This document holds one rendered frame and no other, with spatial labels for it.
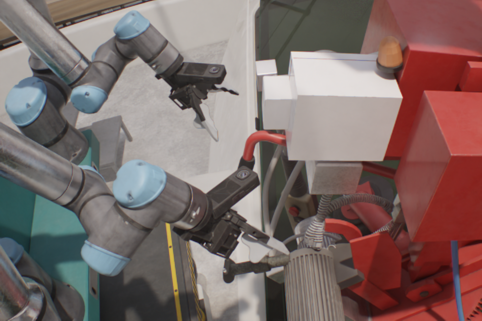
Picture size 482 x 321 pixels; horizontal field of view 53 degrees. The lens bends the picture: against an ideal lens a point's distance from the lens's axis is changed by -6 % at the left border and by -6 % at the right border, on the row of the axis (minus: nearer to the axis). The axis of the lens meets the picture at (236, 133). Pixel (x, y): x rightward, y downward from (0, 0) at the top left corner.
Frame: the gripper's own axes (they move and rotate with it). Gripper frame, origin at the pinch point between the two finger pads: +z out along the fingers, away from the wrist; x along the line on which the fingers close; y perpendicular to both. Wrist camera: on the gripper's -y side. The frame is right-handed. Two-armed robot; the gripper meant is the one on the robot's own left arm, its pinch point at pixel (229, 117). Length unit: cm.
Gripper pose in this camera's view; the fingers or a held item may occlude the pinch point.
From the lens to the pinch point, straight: 130.7
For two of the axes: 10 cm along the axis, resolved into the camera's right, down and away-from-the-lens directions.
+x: -3.2, 7.5, -5.8
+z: 6.4, 6.2, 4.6
